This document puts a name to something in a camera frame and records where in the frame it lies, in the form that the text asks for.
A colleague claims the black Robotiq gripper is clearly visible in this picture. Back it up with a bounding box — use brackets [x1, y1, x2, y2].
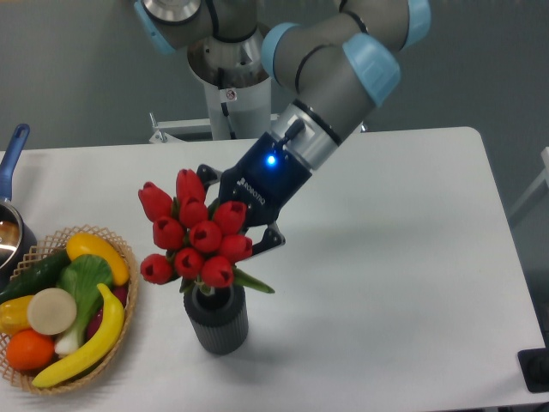
[196, 133, 311, 258]

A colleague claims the red tulip bouquet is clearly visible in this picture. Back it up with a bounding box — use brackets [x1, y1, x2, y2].
[138, 169, 275, 294]

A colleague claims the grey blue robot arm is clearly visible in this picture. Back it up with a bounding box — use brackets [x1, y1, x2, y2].
[134, 0, 431, 254]

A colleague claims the dark grey ribbed vase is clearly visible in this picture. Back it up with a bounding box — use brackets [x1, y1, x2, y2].
[184, 285, 249, 355]

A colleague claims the dark red vegetable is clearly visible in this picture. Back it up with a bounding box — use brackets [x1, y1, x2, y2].
[86, 285, 128, 341]

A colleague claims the green bok choy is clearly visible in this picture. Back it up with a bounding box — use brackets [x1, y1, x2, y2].
[55, 254, 113, 357]

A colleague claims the woven wicker basket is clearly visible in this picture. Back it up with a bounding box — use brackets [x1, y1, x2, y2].
[1, 224, 139, 396]

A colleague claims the yellow banana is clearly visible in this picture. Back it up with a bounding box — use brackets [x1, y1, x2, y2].
[32, 283, 124, 389]

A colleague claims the green cucumber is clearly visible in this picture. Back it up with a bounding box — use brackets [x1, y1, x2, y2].
[1, 250, 70, 304]

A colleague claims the beige round disc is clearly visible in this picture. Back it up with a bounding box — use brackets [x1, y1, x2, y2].
[27, 288, 77, 336]

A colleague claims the yellow bell pepper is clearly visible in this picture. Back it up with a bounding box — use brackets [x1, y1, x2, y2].
[0, 295, 33, 336]

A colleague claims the orange fruit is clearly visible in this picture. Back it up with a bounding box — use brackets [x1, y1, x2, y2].
[6, 329, 54, 371]

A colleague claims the black device at table edge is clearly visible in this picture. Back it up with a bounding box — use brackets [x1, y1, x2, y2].
[517, 348, 548, 393]

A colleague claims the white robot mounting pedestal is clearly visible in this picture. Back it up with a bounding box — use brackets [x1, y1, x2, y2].
[149, 78, 277, 143]

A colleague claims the blue handled saucepan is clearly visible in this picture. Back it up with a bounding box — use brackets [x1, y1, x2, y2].
[1, 124, 37, 290]

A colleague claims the white frame at right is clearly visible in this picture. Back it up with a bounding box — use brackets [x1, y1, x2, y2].
[508, 147, 548, 227]

